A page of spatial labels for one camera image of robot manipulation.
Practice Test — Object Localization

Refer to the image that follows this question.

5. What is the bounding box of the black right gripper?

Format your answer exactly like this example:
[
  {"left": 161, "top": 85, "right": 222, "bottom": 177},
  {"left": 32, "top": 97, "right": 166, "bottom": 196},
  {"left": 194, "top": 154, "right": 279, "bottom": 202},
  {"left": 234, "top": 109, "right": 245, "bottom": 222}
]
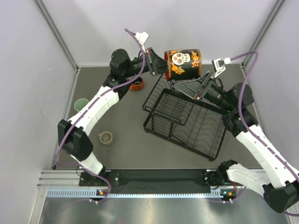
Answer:
[{"left": 174, "top": 71, "right": 235, "bottom": 113}]

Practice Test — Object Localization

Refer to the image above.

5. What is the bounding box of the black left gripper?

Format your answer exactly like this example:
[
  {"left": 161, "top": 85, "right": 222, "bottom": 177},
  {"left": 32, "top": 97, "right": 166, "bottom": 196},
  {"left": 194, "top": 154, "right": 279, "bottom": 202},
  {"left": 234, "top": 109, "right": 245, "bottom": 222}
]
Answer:
[{"left": 123, "top": 47, "right": 176, "bottom": 78}]

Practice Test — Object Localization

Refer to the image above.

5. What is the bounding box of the black patterned mug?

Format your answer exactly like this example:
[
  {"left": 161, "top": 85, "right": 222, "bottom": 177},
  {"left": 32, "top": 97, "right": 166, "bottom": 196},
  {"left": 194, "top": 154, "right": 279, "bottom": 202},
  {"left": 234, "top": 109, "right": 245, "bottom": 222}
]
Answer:
[{"left": 164, "top": 49, "right": 202, "bottom": 81}]

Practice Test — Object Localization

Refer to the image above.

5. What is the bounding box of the orange patterned teapot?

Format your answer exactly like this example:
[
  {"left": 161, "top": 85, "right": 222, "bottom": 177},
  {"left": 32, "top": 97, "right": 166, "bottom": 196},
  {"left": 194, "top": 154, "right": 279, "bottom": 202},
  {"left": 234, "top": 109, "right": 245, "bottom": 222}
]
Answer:
[{"left": 129, "top": 77, "right": 144, "bottom": 91}]

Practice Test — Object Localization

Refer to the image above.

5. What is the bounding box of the green plastic cup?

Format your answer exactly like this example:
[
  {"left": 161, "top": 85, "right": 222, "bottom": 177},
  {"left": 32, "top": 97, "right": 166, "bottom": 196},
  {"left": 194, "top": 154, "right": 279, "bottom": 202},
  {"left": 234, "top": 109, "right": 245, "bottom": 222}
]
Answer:
[{"left": 74, "top": 98, "right": 89, "bottom": 112}]

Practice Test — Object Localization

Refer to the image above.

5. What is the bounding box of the beige ceramic mug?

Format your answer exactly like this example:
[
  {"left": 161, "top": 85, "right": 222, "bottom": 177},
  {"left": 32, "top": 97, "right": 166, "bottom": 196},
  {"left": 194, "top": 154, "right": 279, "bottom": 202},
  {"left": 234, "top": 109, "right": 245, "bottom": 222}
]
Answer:
[{"left": 99, "top": 131, "right": 114, "bottom": 146}]

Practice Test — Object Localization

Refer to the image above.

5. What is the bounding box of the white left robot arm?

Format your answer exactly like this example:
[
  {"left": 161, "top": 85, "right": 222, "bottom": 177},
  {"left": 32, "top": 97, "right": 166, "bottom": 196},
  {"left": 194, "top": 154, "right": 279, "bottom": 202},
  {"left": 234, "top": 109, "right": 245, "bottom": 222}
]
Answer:
[{"left": 57, "top": 48, "right": 169, "bottom": 185}]

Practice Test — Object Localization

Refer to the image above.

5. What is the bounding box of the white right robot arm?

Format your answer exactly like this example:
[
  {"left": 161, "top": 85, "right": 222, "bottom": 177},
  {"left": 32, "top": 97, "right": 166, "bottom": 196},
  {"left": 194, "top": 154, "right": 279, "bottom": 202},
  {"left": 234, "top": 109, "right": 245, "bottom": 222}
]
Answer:
[{"left": 172, "top": 72, "right": 299, "bottom": 213}]

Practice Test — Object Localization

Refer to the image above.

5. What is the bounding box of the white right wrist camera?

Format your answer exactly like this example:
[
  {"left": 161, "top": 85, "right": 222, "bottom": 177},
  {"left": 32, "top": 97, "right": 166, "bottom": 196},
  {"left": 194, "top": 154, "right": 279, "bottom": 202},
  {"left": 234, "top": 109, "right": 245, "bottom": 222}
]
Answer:
[{"left": 212, "top": 57, "right": 231, "bottom": 78}]

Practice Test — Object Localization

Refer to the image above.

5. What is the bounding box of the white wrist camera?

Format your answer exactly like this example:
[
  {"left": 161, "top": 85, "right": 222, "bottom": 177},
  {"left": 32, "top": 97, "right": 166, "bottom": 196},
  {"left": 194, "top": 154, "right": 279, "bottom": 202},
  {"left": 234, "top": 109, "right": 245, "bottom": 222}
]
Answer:
[
  {"left": 135, "top": 31, "right": 149, "bottom": 45},
  {"left": 212, "top": 57, "right": 231, "bottom": 78}
]

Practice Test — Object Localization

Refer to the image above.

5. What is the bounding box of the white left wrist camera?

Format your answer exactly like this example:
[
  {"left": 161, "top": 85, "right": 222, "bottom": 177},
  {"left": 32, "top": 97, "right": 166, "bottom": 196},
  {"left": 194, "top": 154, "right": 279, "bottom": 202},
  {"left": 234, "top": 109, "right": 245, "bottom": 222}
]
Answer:
[{"left": 135, "top": 31, "right": 149, "bottom": 45}]

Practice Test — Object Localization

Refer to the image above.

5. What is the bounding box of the black wire dish rack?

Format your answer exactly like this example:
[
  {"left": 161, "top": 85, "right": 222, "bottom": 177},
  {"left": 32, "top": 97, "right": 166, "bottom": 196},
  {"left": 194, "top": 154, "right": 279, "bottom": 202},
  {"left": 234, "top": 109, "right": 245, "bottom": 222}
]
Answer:
[{"left": 142, "top": 75, "right": 226, "bottom": 161}]

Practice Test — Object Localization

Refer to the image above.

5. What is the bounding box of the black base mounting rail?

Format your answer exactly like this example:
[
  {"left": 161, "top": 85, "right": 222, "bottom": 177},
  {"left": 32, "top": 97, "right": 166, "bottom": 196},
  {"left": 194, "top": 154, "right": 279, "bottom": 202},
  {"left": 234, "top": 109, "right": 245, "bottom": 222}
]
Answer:
[{"left": 37, "top": 168, "right": 292, "bottom": 199}]

